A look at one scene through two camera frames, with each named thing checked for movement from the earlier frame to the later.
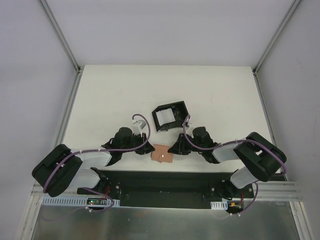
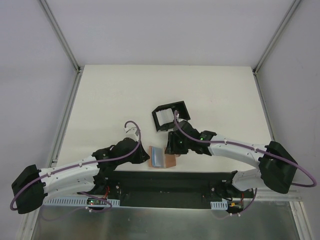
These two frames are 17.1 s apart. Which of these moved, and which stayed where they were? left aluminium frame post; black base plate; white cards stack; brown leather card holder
Moved: brown leather card holder
Stayed: black base plate; white cards stack; left aluminium frame post
